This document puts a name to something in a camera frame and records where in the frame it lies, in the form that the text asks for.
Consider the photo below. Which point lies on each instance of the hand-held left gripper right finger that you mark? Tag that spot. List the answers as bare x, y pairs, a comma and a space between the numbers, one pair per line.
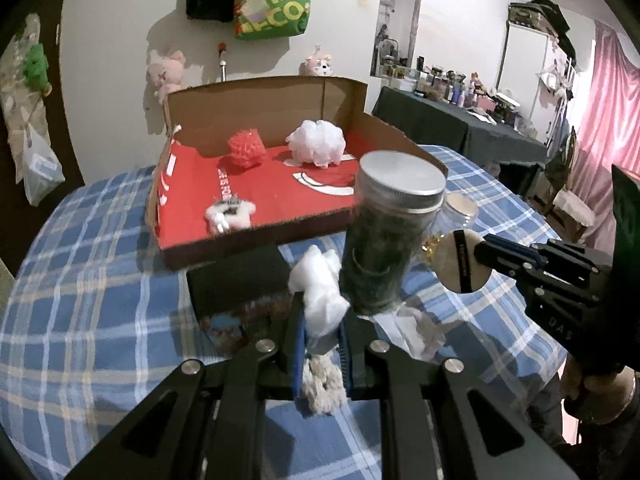
345, 360

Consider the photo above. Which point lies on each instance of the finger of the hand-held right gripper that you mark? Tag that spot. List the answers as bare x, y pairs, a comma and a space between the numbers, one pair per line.
515, 247
505, 262

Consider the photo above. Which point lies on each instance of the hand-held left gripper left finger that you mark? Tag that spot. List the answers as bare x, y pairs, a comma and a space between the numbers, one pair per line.
298, 360

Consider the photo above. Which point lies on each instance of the cream crochet scrunchie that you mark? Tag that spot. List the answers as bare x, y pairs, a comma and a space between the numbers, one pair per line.
320, 385

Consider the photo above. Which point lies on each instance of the beige powder puff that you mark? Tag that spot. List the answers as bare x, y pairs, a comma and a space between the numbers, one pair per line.
450, 270

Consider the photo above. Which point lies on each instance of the white soft cloth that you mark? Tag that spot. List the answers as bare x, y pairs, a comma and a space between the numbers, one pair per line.
320, 300

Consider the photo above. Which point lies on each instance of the off-white cloth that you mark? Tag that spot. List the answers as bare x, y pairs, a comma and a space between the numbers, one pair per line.
410, 332

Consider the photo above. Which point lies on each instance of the red lined cardboard box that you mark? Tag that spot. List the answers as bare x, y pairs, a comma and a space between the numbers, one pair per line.
280, 200

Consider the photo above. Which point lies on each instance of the white plush sheep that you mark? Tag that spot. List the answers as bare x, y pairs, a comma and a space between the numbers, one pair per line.
227, 215

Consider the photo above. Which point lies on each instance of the coral mesh bath pouf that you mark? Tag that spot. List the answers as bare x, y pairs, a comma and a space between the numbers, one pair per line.
246, 149

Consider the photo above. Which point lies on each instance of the white mesh bath pouf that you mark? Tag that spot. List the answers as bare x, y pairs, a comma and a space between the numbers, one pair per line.
315, 142

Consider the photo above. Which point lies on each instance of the person's right hand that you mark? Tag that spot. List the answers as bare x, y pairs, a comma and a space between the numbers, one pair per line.
600, 395

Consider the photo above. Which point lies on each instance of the small glass jar beige lid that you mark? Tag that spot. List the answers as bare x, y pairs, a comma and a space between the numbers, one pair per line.
457, 212

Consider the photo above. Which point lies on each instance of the chair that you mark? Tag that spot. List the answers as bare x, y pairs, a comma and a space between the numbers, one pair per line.
570, 205

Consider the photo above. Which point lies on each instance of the colourful patterned tin box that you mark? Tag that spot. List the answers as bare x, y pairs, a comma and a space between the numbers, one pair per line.
235, 280

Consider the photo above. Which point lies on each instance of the large glass jar metal lid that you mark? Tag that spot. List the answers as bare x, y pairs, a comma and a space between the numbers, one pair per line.
385, 240

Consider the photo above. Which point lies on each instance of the dark covered table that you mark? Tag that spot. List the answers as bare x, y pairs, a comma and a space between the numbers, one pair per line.
440, 120

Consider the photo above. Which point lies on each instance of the row of cosmetic bottles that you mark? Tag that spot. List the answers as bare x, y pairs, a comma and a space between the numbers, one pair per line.
460, 90

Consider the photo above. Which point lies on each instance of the pink curtain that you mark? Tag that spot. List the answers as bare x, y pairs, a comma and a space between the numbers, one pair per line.
610, 110

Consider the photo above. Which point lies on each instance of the white round cotton pad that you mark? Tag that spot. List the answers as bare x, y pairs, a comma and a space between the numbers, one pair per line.
295, 163

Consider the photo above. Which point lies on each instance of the blue plaid blanket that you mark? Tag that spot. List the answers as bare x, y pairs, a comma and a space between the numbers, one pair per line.
100, 285

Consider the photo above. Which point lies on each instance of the pink plush cat toy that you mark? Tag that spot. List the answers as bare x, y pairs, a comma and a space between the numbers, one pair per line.
319, 65

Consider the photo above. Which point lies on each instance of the dark brown door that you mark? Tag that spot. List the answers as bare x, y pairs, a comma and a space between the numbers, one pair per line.
70, 160

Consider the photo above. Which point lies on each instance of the pale pink plush toy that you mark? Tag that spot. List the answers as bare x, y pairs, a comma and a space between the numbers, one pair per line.
167, 72

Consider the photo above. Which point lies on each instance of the translucent plastic bag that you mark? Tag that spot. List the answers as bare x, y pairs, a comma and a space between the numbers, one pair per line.
42, 170

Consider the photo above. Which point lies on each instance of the green tote bag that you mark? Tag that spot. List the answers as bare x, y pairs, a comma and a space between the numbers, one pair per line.
275, 5

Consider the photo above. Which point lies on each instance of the green plush toy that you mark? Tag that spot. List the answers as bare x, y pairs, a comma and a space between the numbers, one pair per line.
37, 67

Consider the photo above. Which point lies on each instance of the hanging fabric organizer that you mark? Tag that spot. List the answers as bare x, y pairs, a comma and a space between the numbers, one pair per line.
12, 85

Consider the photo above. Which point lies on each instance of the wall mirror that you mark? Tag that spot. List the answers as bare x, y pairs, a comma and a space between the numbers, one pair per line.
397, 25

